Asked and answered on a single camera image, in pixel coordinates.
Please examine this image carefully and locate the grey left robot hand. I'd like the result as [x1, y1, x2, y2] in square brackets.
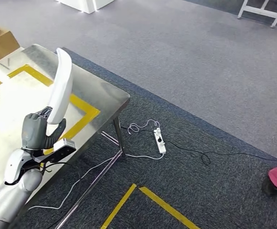
[21, 106, 67, 151]

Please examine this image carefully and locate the white curved plastic part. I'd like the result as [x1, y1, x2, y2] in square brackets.
[47, 47, 73, 125]

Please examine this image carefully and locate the steel workbench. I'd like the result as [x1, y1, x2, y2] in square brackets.
[0, 44, 131, 229]

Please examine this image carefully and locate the cardboard box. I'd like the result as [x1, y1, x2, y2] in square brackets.
[0, 28, 21, 64]

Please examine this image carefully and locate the yellow floor tape strip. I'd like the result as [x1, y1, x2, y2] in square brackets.
[101, 183, 138, 229]
[139, 186, 201, 229]

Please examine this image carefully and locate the white block cabinet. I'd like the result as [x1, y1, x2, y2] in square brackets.
[56, 0, 115, 14]

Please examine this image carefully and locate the white power strip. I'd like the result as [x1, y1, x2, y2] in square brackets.
[154, 127, 166, 155]

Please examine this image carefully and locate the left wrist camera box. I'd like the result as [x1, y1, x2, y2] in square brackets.
[31, 138, 77, 165]

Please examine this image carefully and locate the coiled white cable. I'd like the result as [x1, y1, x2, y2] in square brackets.
[127, 118, 161, 136]

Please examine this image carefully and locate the long white cable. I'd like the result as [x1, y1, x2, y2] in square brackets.
[28, 153, 165, 211]

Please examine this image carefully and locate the black floor cable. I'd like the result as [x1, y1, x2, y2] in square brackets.
[120, 126, 277, 167]

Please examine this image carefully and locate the white desk frame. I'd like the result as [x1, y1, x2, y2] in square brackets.
[238, 0, 277, 29]

